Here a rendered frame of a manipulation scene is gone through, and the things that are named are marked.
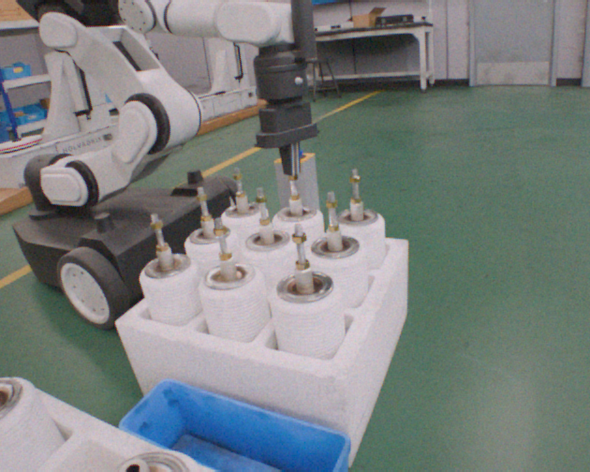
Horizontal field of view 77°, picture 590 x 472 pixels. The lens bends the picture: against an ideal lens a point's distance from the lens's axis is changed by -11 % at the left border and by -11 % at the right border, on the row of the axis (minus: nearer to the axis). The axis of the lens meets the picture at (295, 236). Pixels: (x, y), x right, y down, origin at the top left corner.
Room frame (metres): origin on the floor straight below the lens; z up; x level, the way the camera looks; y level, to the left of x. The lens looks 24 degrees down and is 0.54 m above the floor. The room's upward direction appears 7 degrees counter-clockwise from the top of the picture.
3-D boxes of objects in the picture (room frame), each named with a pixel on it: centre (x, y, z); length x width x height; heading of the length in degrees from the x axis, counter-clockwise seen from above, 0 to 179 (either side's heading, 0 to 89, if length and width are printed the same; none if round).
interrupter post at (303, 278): (0.47, 0.00, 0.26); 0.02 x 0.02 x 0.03
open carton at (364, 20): (5.26, -1.17, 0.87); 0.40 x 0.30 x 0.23; 47
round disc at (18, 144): (2.39, 1.61, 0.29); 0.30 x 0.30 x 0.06
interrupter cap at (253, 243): (0.62, 0.05, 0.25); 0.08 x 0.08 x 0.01
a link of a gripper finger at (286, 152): (0.72, 0.00, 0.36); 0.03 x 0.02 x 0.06; 38
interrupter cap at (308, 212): (0.73, -0.01, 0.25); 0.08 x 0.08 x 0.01
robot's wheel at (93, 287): (0.81, 0.48, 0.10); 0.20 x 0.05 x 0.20; 61
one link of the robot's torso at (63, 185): (1.18, 0.60, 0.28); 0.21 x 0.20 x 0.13; 61
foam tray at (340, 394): (0.62, 0.05, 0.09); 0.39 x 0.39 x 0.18; 63
